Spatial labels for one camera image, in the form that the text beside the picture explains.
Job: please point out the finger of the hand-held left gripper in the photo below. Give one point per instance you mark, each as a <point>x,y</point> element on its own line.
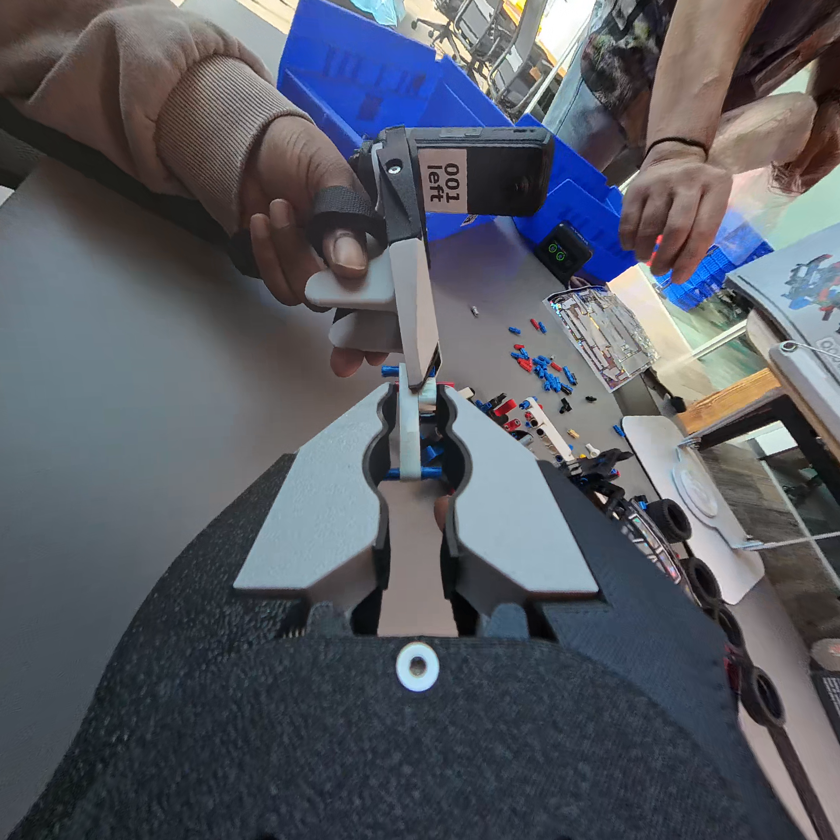
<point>417,308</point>

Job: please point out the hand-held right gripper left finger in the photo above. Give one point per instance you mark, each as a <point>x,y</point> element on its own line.
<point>315,525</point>

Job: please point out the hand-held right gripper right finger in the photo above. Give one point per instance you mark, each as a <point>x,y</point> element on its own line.
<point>518,525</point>

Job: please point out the brick-built toy race car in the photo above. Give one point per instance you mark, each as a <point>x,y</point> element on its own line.
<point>544,426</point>

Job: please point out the white brick beam with pins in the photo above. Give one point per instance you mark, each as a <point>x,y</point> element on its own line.
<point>410,433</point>

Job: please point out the person's left forearm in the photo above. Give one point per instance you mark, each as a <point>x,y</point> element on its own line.
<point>131,85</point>

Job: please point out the another person's forearm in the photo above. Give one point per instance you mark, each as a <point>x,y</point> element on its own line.
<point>709,65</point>

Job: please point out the grey desk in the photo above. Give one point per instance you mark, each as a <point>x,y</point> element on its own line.
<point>131,394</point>

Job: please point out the person's left hand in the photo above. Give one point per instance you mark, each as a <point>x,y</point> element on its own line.
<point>289,184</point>

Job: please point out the blue storage bin white label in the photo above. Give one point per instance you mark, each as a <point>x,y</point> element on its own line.
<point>367,79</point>

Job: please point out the pile of blue red pins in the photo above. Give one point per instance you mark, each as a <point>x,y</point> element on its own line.
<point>544,371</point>

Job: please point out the black device with green lights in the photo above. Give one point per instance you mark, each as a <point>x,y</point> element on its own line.
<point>563,248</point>

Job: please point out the white rounded tray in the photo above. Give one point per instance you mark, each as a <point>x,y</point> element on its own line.
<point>656,446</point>

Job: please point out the black office chair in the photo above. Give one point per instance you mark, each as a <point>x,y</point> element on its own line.
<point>518,65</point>
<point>472,19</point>

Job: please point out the blue plastic storage bin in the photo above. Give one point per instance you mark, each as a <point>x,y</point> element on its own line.
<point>584,197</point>

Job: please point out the teal plastic sheet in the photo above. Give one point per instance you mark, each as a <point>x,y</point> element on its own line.
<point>377,10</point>

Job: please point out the shiny printed booklet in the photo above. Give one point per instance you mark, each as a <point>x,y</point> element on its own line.
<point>604,334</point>

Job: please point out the black wrist band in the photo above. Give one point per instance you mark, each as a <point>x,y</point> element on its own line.
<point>676,145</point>

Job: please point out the stack of blue crates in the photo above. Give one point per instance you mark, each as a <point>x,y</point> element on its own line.
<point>741,256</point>

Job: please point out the toy car set box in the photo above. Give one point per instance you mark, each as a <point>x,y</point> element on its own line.
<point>828,689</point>

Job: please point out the open instruction booklet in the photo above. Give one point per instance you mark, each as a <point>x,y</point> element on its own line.
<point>787,275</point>

